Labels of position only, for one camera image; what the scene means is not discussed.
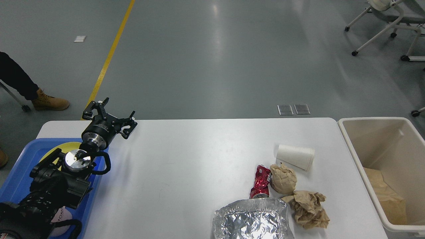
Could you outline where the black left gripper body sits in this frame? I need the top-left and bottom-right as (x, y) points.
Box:
(81, 119), (118, 150)

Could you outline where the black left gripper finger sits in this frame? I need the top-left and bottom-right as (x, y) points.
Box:
(112, 111), (137, 139)
(82, 97), (109, 121)

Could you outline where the yellow plate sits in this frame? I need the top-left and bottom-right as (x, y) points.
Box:
(39, 142), (81, 162)

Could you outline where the aluminium foil tray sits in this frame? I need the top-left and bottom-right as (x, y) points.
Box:
(212, 198), (294, 239)

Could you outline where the brown paper ball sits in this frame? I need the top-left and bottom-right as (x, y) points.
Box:
(270, 164), (297, 195)

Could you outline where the brown paper napkin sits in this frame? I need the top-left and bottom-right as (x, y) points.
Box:
(281, 190), (330, 229)

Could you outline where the brown paper bag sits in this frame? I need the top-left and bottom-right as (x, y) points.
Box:
(374, 186), (408, 225)

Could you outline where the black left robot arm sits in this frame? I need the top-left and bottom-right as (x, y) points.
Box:
(1, 97), (137, 239)

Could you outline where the tan work boot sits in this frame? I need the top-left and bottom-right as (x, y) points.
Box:
(31, 88), (70, 111)

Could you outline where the grey chair leg caster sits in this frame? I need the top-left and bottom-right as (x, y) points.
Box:
(0, 81), (31, 112)

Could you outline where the pink mug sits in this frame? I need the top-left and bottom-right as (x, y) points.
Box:
(50, 207), (73, 237)

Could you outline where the black trouser leg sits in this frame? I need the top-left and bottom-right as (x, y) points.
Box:
(0, 52), (39, 101)

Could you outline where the crushed red soda can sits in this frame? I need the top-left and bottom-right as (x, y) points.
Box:
(249, 165), (272, 199)

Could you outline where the left floor outlet cover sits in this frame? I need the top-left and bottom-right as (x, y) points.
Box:
(277, 104), (294, 116)

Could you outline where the floor outlet cover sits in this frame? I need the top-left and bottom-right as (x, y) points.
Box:
(294, 104), (310, 115)
(277, 104), (294, 116)

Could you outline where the right floor outlet cover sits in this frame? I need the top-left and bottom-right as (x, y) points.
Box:
(294, 104), (310, 115)

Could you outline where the brown paper in bin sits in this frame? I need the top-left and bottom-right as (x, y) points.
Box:
(363, 167), (387, 194)

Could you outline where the beige plastic bin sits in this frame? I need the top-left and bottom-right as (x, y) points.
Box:
(338, 117), (425, 239)

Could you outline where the white office chair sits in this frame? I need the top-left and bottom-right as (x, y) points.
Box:
(344, 0), (425, 62)

